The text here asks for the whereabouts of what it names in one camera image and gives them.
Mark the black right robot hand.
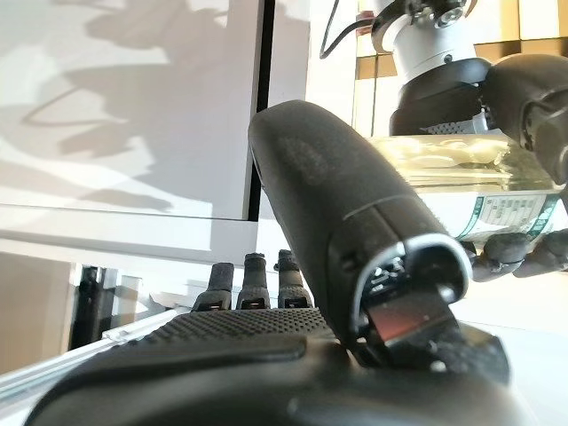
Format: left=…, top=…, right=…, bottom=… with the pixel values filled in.
left=26, top=99, right=533, bottom=426

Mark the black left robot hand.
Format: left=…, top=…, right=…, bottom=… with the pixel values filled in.
left=389, top=53, right=568, bottom=285

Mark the yellow drink bottle white cap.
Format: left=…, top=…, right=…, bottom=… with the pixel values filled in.
left=367, top=132, right=568, bottom=244

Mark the white counter cabinet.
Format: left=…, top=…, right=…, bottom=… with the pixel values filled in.
left=0, top=0, right=312, bottom=265

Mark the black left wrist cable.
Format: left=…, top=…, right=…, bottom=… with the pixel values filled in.
left=319, top=0, right=383, bottom=59

